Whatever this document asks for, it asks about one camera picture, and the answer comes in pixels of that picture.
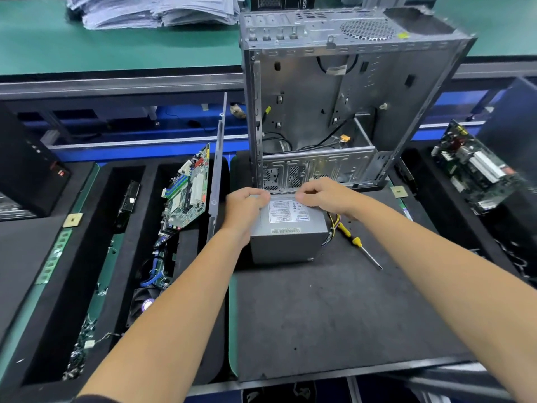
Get person's right hand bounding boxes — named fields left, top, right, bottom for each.
left=294, top=176, right=364, bottom=221

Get person's left hand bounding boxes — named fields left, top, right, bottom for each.
left=219, top=186, right=273, bottom=249

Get grey power supply unit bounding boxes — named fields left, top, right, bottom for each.
left=251, top=192, right=332, bottom=241

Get silver power supply unit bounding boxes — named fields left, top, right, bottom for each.
left=248, top=229, right=331, bottom=266

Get yellow black handled screwdriver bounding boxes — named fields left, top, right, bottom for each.
left=335, top=219, right=384, bottom=270

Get person's left forearm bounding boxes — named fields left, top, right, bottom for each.
left=77, top=231, right=251, bottom=403

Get person's right forearm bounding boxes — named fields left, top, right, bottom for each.
left=348, top=197, right=537, bottom=403

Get silver metal computer case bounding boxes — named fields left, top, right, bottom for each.
left=238, top=6, right=478, bottom=195

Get person's right black shoe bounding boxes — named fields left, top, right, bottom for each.
left=291, top=382, right=317, bottom=402

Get dark grey case side panel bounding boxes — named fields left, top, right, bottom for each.
left=206, top=91, right=230, bottom=245

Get green motherboard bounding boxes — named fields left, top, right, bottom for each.
left=160, top=144, right=211, bottom=232

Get small black rectangular component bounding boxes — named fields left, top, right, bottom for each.
left=116, top=179, right=142, bottom=224

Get black foam work mat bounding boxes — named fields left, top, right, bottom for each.
left=0, top=162, right=94, bottom=351
left=227, top=151, right=476, bottom=383

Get black cooler fan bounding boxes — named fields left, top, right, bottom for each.
left=133, top=283, right=171, bottom=322

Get black foam tray with slots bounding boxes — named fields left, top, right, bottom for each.
left=17, top=159, right=230, bottom=391

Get green board with white parts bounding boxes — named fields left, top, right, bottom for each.
left=430, top=119, right=527, bottom=215

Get long green memory strip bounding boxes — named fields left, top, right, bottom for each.
left=0, top=163, right=101, bottom=380
left=62, top=232, right=128, bottom=380

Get black foam tray with recess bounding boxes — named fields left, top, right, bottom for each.
left=393, top=145, right=537, bottom=288

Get large black metal panel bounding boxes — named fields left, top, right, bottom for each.
left=477, top=75, right=537, bottom=217

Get black cardboard box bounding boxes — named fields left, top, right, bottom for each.
left=247, top=0, right=317, bottom=12

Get black rectangular device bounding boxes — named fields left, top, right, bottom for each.
left=0, top=105, right=73, bottom=222

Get stack of grey paper sheets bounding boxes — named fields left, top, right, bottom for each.
left=66, top=0, right=247, bottom=31

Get green conveyor belt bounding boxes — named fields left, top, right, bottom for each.
left=0, top=0, right=537, bottom=78

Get blue data cables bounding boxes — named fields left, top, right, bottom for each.
left=140, top=258, right=174, bottom=290

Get grey metal conveyor rail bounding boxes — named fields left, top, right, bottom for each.
left=0, top=60, right=537, bottom=102

